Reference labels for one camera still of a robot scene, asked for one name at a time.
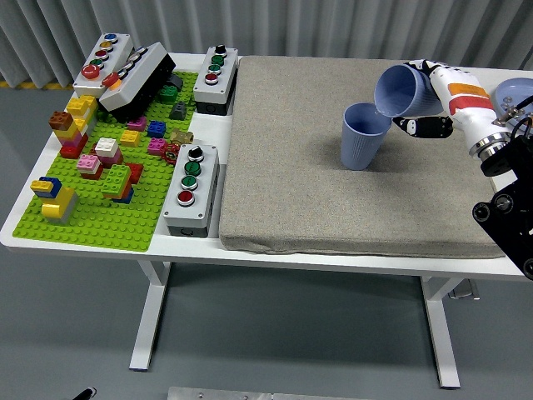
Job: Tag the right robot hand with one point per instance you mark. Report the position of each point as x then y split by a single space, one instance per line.
466 100

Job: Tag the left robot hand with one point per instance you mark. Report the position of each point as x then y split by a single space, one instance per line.
85 393

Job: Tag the blue ribbed plastic cup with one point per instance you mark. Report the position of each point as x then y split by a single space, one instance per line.
358 154
395 91

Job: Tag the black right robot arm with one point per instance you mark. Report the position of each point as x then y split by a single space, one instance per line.
512 208

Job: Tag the blue plate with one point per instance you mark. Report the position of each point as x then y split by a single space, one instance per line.
516 88

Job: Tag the white table leg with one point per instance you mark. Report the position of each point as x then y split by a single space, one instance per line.
150 316
441 333

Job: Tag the grey metal plate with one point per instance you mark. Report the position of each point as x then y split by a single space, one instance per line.
250 395

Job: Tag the green studded baseplate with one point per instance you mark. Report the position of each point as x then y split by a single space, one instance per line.
104 225

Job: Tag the grey-brown cushion mat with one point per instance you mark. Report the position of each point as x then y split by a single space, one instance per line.
291 166

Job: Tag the grey pleated curtain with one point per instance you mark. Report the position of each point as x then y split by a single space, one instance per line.
291 25

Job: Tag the blue yellow grey brick stack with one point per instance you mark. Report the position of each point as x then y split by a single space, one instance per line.
56 204

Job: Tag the large four-button control box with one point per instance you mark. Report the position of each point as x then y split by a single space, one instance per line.
189 208

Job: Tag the green and orange brick stack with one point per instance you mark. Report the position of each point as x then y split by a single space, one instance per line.
116 179

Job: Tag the pink white red brick stack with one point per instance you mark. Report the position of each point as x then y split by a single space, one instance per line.
89 166

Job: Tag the white and pink brick stack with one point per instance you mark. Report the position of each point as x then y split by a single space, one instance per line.
107 150

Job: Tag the small four-button control box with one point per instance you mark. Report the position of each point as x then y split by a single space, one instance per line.
216 81

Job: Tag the magenta brick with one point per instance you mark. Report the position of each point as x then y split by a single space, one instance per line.
137 124
157 146

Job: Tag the brown yellow pink red stack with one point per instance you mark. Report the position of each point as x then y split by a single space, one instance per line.
68 135

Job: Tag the brass valve red handwheel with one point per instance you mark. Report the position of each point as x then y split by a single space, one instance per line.
180 136

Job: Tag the yellow and white brick stack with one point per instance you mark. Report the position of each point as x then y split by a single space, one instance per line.
81 106

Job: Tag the grey sloped brick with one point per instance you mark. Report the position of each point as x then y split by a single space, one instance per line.
178 111

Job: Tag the dark grey arch brick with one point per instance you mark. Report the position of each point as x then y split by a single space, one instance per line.
176 81

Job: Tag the dark green brick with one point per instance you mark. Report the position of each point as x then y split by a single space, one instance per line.
168 94

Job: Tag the yellow black floor tape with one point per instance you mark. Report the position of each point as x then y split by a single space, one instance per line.
41 85

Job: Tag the white control box black base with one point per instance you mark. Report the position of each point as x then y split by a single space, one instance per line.
137 77

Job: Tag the white five-button control box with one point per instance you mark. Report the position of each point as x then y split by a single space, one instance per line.
106 52

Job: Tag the grey metal bracket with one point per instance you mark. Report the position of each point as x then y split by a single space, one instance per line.
464 291

